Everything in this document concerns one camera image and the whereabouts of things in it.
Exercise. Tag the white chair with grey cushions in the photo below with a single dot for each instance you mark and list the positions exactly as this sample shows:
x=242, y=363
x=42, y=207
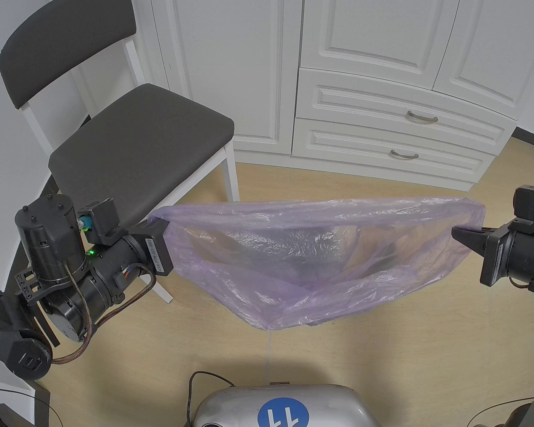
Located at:
x=138, y=149

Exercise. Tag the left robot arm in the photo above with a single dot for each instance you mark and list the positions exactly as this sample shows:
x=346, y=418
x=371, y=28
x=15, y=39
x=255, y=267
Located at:
x=49, y=238

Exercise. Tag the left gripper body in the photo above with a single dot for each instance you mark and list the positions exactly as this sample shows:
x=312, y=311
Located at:
x=124, y=260

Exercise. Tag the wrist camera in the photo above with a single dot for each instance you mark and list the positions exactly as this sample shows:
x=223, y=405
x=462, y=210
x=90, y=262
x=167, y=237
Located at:
x=529, y=203
x=102, y=218

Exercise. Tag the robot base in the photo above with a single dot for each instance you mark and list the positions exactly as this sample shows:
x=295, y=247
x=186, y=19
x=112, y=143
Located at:
x=285, y=405

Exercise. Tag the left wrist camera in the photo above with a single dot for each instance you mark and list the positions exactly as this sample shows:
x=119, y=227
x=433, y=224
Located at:
x=102, y=218

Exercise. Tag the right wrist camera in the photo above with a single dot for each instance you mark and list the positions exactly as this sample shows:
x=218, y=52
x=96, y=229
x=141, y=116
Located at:
x=529, y=203

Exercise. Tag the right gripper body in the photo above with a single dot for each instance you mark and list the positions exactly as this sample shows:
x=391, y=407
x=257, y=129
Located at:
x=498, y=260

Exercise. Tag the white wardrobe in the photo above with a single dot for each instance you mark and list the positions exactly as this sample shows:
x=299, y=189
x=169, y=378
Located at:
x=360, y=16

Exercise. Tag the purple plastic bag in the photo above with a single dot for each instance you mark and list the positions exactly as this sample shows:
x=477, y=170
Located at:
x=293, y=247

